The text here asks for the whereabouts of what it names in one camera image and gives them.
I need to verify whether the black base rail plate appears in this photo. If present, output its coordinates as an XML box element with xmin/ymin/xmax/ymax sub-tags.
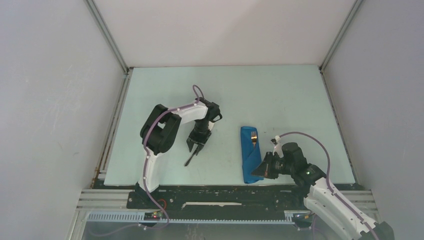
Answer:
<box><xmin>127</xmin><ymin>185</ymin><xmax>307</xmax><ymax>211</ymax></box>

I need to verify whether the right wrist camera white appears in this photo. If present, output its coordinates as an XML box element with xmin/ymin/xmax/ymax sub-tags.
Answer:
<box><xmin>271</xmin><ymin>135</ymin><xmax>284</xmax><ymax>158</ymax></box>

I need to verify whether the blue cloth napkin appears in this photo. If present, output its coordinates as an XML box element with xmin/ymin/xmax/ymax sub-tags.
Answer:
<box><xmin>240</xmin><ymin>126</ymin><xmax>264</xmax><ymax>184</ymax></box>

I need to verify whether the small circuit board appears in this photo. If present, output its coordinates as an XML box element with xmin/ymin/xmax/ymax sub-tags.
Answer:
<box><xmin>143</xmin><ymin>212</ymin><xmax>163</xmax><ymax>221</ymax></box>

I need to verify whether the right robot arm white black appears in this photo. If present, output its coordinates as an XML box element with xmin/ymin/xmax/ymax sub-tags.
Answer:
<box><xmin>252</xmin><ymin>142</ymin><xmax>395</xmax><ymax>240</ymax></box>

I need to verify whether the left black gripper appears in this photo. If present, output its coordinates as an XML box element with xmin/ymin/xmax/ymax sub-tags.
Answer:
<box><xmin>186</xmin><ymin>118</ymin><xmax>212</xmax><ymax>153</ymax></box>

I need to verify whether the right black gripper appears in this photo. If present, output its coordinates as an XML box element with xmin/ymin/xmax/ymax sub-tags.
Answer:
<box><xmin>250</xmin><ymin>152</ymin><xmax>294</xmax><ymax>180</ymax></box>

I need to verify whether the fork with black handle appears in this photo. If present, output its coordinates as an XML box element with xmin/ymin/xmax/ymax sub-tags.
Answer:
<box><xmin>250</xmin><ymin>131</ymin><xmax>258</xmax><ymax>149</ymax></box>

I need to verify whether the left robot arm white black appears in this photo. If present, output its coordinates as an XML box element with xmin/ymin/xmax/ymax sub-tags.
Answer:
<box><xmin>137</xmin><ymin>97</ymin><xmax>223</xmax><ymax>208</ymax></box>

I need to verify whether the aluminium frame rail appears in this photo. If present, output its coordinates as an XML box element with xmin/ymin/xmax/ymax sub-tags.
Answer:
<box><xmin>76</xmin><ymin>188</ymin><xmax>379</xmax><ymax>226</ymax></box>

